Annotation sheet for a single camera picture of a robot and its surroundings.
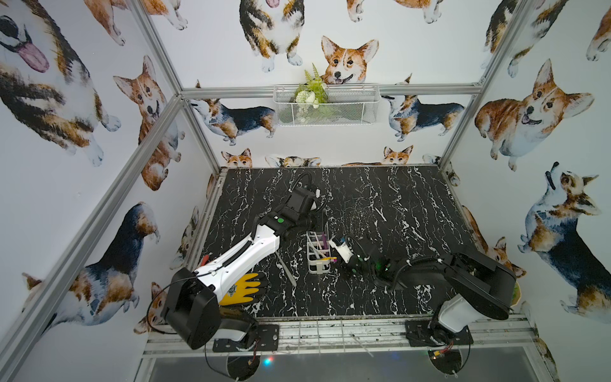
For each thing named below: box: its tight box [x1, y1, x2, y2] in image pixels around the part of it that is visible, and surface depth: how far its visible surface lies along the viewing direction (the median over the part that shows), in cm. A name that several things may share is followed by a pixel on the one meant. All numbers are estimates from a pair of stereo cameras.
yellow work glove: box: [218, 272, 261, 306], surface depth 83 cm
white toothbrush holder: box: [306, 230, 331, 275], surface depth 84 cm
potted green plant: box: [509, 280, 522, 308], surface depth 73 cm
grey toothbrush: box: [275, 250, 297, 287], surface depth 89 cm
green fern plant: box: [295, 62, 328, 110], surface depth 85 cm
